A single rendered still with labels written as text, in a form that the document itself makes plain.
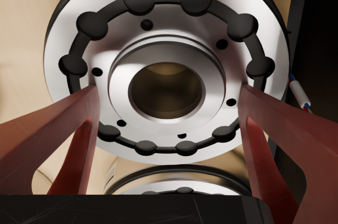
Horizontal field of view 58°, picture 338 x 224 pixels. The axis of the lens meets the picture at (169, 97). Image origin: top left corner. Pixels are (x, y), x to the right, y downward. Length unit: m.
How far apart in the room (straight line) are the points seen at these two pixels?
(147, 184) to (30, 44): 0.09
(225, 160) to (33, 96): 0.12
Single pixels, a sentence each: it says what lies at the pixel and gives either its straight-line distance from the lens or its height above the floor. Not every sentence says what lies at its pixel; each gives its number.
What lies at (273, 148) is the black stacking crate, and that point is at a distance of 0.22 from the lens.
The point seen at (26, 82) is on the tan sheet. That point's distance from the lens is 0.18.
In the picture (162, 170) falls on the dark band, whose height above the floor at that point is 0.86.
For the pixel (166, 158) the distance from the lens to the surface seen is 0.16.
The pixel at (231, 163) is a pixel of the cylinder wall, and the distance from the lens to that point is 0.19.
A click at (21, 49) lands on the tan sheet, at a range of 0.17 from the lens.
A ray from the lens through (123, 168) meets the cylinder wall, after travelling 0.19.
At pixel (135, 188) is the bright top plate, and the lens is 0.18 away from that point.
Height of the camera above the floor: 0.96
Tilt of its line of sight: 52 degrees down
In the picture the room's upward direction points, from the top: 180 degrees clockwise
